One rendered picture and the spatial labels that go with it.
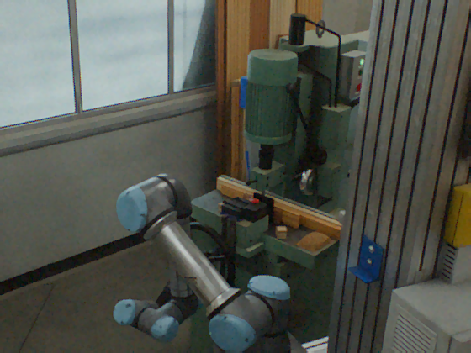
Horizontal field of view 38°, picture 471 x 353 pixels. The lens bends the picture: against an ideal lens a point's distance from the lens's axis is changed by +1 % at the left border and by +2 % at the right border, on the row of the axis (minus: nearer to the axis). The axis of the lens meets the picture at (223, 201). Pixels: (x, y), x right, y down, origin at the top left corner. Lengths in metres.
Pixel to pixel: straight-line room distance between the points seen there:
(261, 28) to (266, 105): 1.81
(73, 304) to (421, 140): 2.53
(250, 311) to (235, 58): 2.43
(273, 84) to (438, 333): 1.17
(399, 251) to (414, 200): 0.14
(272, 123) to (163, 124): 1.64
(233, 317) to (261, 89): 0.93
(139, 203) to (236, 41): 2.32
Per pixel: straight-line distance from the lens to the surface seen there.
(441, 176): 1.53
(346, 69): 2.60
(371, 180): 1.66
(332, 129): 2.56
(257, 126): 2.43
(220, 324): 1.78
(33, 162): 3.58
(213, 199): 2.69
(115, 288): 3.79
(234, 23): 3.97
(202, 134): 4.20
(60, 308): 3.67
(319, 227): 2.49
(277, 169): 2.58
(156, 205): 1.83
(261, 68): 2.37
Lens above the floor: 2.06
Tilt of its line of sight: 26 degrees down
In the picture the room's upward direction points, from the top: 2 degrees clockwise
